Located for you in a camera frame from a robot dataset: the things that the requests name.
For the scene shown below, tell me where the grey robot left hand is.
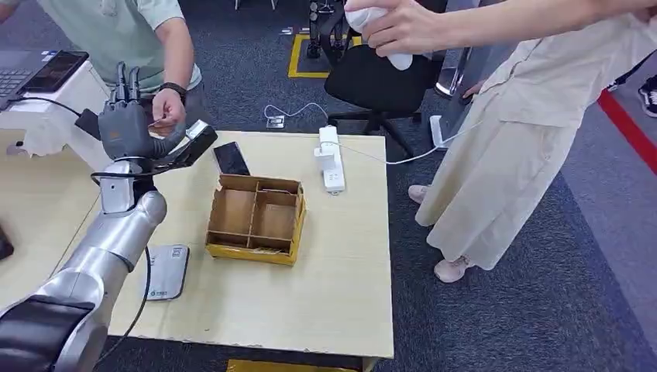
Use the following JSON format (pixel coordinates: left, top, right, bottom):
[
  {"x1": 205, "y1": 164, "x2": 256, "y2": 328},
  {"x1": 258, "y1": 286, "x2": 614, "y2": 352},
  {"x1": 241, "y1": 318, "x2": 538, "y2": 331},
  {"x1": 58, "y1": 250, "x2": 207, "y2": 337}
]
[{"x1": 97, "y1": 61, "x2": 188, "y2": 163}]

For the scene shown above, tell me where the white charger cable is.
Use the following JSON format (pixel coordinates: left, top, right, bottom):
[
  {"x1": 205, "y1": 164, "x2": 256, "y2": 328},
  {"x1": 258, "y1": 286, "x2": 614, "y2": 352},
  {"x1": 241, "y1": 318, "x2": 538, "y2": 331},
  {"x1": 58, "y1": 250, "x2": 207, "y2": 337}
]
[{"x1": 333, "y1": 120, "x2": 483, "y2": 167}]

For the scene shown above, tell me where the white handheld object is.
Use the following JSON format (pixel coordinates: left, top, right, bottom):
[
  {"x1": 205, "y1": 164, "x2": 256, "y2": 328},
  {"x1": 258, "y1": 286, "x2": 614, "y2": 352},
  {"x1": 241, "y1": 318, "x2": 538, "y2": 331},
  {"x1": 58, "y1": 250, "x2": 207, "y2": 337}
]
[{"x1": 345, "y1": 7, "x2": 414, "y2": 72}]

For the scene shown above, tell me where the person's hand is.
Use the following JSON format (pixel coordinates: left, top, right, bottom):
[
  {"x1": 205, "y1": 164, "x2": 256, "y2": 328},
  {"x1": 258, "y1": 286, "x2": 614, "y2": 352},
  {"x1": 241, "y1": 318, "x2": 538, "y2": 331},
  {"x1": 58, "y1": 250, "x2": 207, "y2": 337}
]
[{"x1": 343, "y1": 0, "x2": 448, "y2": 58}]

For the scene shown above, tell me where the black white sneaker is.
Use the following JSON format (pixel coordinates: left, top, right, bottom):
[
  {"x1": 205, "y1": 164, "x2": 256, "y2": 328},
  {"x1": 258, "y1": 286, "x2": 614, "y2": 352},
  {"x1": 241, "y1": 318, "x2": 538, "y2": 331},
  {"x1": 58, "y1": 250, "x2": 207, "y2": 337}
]
[{"x1": 638, "y1": 74, "x2": 657, "y2": 118}]

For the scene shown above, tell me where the yellow floor tape square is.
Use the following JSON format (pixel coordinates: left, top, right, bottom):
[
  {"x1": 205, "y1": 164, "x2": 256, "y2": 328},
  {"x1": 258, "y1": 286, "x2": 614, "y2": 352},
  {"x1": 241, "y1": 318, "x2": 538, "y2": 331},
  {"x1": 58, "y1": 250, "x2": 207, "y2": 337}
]
[{"x1": 287, "y1": 33, "x2": 363, "y2": 80}]

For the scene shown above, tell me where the grey laptop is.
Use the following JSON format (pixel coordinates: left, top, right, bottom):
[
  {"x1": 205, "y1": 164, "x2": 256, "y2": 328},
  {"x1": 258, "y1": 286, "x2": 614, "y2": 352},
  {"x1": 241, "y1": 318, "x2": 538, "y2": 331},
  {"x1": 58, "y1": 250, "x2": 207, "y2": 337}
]
[{"x1": 0, "y1": 50, "x2": 63, "y2": 112}]

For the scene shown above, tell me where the white power strip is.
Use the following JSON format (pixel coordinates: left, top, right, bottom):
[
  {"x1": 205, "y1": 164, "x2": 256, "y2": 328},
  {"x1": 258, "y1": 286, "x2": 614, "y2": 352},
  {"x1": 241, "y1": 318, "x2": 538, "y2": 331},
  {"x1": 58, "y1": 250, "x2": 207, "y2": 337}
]
[{"x1": 318, "y1": 126, "x2": 346, "y2": 196}]

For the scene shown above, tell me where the black office chair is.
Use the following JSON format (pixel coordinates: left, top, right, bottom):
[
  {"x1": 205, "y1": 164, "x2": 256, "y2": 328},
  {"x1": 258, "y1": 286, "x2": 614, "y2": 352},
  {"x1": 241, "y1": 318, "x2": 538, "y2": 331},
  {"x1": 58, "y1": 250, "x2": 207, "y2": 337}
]
[{"x1": 318, "y1": 0, "x2": 449, "y2": 157}]

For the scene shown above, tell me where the black power adapter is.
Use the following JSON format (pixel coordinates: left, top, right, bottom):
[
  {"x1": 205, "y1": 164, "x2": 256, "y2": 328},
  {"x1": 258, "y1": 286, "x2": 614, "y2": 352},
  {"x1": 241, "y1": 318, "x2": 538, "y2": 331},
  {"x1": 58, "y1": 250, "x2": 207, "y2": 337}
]
[{"x1": 74, "y1": 108, "x2": 102, "y2": 140}]

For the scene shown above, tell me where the red floor tape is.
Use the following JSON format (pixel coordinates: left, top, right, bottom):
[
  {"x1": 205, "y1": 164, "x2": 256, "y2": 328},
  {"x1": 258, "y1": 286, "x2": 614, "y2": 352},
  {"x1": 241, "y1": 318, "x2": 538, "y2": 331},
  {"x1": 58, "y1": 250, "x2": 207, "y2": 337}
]
[{"x1": 597, "y1": 89, "x2": 657, "y2": 176}]

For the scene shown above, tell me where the person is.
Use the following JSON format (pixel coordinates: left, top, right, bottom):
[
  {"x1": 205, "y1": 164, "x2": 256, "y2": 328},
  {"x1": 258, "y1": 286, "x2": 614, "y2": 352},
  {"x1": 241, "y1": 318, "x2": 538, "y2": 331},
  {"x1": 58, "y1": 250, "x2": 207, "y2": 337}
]
[
  {"x1": 0, "y1": 0, "x2": 204, "y2": 137},
  {"x1": 343, "y1": 0, "x2": 657, "y2": 284}
]

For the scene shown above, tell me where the wooden divided card box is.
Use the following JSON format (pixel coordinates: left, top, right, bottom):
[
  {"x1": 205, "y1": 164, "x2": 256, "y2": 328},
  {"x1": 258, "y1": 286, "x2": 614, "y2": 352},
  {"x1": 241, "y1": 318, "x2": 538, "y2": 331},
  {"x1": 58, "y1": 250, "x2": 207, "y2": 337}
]
[{"x1": 205, "y1": 173, "x2": 308, "y2": 267}]

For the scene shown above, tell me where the white desk cabinet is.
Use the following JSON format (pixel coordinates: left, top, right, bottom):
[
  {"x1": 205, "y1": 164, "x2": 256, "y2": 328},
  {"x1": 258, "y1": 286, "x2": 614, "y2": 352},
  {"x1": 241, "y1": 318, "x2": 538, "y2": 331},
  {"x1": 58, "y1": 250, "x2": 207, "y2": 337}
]
[{"x1": 0, "y1": 60, "x2": 114, "y2": 171}]

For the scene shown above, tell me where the black wristwatch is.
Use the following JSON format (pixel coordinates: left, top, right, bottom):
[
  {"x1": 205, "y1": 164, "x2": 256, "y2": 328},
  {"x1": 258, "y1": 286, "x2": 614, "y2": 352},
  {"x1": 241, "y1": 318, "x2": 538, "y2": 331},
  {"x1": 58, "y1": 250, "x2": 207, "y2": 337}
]
[{"x1": 157, "y1": 81, "x2": 188, "y2": 106}]

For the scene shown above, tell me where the black smartphone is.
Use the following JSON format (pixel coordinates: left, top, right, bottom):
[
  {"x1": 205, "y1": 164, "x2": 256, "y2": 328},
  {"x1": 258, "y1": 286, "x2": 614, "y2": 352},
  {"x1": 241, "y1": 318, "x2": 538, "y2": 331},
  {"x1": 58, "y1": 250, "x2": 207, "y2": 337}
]
[{"x1": 212, "y1": 141, "x2": 252, "y2": 177}]

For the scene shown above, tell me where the black laptop cable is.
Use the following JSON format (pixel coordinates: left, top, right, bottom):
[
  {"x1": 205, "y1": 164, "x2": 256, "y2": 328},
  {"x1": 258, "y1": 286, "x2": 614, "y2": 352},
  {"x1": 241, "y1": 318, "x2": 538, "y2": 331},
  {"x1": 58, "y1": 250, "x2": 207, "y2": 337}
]
[{"x1": 9, "y1": 95, "x2": 83, "y2": 118}]

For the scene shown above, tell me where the person's left hand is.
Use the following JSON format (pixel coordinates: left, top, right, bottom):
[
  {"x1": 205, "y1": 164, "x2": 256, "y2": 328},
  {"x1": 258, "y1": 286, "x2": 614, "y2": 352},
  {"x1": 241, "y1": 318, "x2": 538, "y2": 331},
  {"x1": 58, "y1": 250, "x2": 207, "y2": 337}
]
[{"x1": 151, "y1": 88, "x2": 187, "y2": 137}]

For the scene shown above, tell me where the chrome metal frame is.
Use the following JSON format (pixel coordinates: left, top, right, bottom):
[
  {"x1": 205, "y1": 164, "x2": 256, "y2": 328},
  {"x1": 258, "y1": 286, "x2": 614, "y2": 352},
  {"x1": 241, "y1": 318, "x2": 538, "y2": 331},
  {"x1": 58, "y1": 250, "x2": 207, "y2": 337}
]
[{"x1": 435, "y1": 47, "x2": 473, "y2": 98}]

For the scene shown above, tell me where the white floor cable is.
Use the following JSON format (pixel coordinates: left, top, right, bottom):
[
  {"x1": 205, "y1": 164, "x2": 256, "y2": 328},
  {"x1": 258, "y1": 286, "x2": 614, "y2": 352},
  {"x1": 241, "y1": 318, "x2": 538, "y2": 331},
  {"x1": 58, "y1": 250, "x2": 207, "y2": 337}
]
[{"x1": 263, "y1": 102, "x2": 329, "y2": 122}]

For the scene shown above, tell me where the white charger plug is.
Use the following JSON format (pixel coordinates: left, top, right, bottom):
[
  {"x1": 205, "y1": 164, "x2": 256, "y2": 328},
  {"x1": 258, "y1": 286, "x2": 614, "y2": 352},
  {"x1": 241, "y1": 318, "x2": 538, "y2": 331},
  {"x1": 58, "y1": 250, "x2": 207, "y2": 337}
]
[{"x1": 314, "y1": 146, "x2": 337, "y2": 173}]

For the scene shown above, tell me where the white plastic object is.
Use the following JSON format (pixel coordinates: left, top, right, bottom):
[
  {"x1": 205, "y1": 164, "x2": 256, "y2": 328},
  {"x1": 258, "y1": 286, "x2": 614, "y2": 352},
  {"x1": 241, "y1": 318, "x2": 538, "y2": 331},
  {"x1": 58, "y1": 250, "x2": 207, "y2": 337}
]
[{"x1": 429, "y1": 115, "x2": 444, "y2": 150}]

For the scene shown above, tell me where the grey flat pad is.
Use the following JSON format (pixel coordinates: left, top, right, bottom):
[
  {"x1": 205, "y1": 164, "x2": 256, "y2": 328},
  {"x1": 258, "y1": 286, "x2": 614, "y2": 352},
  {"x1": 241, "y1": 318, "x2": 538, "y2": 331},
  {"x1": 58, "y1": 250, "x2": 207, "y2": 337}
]
[{"x1": 145, "y1": 244, "x2": 191, "y2": 302}]

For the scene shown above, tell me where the black metal frame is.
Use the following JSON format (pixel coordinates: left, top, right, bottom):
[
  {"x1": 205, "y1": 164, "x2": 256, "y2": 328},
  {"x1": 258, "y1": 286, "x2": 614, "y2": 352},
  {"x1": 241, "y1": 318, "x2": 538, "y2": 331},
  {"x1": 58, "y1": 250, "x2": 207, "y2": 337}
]
[{"x1": 307, "y1": 0, "x2": 335, "y2": 59}]

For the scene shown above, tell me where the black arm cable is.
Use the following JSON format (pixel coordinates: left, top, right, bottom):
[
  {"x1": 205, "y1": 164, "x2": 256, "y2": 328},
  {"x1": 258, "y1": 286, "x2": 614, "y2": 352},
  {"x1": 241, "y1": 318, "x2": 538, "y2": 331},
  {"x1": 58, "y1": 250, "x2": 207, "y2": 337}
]
[{"x1": 91, "y1": 171, "x2": 153, "y2": 364}]

